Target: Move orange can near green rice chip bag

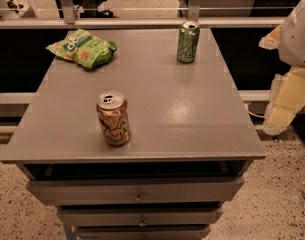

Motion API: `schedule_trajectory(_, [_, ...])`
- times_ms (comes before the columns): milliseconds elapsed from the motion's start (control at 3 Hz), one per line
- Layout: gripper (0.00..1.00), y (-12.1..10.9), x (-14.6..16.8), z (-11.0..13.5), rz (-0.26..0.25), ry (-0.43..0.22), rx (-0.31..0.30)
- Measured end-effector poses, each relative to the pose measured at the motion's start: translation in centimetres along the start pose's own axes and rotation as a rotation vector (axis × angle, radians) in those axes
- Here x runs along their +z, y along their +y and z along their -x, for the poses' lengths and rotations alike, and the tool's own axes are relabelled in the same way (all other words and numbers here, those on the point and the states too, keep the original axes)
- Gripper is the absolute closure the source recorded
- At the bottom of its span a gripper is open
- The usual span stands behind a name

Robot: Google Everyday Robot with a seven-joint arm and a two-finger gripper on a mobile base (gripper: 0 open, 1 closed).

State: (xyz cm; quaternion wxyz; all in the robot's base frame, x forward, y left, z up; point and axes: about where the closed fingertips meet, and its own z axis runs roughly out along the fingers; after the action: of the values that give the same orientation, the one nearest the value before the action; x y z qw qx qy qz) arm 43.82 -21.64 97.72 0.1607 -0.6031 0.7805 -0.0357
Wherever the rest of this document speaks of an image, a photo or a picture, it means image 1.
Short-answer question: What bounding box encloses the orange soda can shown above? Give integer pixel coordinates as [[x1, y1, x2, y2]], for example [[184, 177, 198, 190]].
[[96, 90, 130, 146]]

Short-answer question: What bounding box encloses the green rice chip bag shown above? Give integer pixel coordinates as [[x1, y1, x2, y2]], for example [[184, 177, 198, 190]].
[[46, 29, 117, 69]]

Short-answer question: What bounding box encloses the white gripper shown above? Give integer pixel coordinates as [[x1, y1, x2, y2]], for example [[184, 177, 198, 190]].
[[259, 0, 305, 135]]

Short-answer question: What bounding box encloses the metal window railing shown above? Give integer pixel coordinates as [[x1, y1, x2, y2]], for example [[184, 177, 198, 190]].
[[0, 0, 305, 30]]

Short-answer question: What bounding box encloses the green soda can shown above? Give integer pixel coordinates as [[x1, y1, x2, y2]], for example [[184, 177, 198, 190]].
[[177, 20, 200, 63]]

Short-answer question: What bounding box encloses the grey drawer cabinet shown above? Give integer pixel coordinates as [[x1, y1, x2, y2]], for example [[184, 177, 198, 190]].
[[2, 29, 265, 240]]

